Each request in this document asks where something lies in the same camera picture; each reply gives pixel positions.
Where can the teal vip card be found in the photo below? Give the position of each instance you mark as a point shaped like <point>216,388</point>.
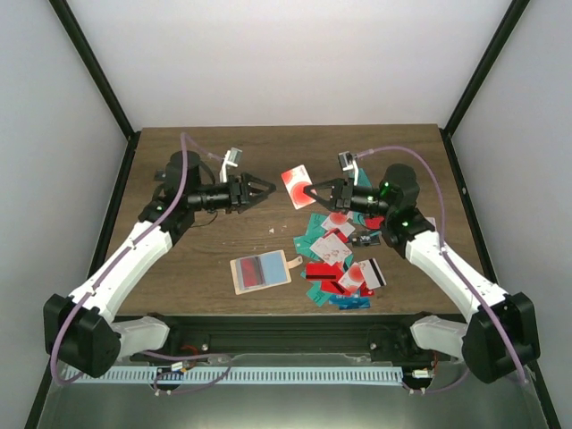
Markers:
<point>303,244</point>
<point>314,226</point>

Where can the white card red circle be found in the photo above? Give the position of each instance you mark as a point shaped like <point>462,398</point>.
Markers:
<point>295,181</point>

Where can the far teal card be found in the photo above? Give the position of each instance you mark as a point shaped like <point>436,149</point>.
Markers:
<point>362,179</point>

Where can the teal VIP card behind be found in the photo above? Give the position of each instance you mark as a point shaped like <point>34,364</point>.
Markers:
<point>314,226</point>

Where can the beige card holder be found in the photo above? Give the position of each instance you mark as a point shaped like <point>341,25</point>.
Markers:
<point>276,271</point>

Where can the dark grey chip card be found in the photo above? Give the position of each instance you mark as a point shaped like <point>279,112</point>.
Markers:
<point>365,240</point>

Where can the small black card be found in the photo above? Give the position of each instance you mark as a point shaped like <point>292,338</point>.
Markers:
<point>159,175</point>

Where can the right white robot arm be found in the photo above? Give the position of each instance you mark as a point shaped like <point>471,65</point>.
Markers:
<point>498,335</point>

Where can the light blue slotted cable duct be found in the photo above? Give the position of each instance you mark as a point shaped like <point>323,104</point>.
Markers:
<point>301,375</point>

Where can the red VIP card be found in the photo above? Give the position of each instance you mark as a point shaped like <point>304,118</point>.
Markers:
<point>251,272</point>

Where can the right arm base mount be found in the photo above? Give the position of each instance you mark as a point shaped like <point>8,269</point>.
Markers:
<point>393,342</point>

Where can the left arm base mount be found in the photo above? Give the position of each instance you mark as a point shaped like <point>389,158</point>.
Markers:
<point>184,337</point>

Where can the blue card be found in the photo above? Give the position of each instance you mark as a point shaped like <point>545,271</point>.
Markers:
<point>350,302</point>

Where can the white VIP card blossoms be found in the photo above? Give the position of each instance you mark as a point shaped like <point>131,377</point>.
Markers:
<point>331,249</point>

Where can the white striped card in pile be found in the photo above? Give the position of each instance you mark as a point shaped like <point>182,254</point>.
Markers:
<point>372,274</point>

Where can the red card black stripe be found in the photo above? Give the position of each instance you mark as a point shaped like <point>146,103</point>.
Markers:
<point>323,272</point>

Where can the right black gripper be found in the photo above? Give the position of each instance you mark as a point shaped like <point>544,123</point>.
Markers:
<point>340,189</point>

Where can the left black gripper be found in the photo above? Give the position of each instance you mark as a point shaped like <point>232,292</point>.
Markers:
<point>240,193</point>

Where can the black frame rail front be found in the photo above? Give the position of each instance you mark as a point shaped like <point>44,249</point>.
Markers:
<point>288,333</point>

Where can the teal VIP card front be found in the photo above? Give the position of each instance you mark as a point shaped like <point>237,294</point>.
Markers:
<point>303,244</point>

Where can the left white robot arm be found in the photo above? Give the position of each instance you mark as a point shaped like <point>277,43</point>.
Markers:
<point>80,329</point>

